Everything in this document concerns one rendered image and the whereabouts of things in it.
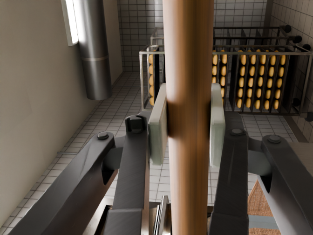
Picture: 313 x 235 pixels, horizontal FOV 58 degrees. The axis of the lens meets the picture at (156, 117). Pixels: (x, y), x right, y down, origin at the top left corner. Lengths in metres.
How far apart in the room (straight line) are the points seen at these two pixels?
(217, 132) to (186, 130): 0.03
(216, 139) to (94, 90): 3.32
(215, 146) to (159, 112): 0.04
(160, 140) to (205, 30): 0.07
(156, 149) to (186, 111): 0.03
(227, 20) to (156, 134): 5.07
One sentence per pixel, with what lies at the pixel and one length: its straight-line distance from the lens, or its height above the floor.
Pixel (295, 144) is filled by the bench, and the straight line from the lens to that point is 2.22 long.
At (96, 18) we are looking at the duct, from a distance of 3.28.
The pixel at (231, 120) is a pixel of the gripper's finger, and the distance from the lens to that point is 0.18.
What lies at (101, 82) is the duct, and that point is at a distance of 3.43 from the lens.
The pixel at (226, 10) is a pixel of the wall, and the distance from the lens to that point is 5.19.
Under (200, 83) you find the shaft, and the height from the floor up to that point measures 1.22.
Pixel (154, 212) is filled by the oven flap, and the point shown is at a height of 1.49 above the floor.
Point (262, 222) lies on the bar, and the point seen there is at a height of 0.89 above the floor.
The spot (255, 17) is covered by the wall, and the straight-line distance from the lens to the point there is 5.27.
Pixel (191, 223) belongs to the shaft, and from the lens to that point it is 0.24.
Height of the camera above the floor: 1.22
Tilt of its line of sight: 7 degrees up
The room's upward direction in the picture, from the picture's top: 88 degrees counter-clockwise
